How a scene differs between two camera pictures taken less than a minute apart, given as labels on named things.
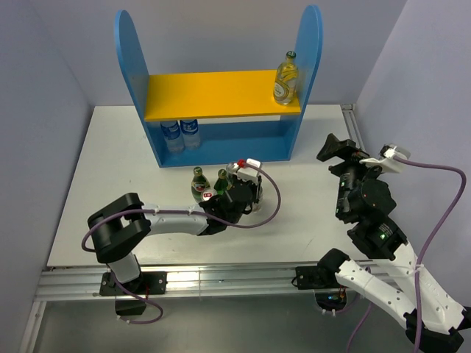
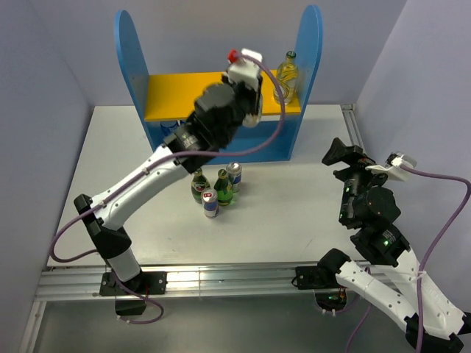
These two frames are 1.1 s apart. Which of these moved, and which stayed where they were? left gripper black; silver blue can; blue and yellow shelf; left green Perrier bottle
Moved: left gripper black
Stayed: blue and yellow shelf; left green Perrier bottle; silver blue can
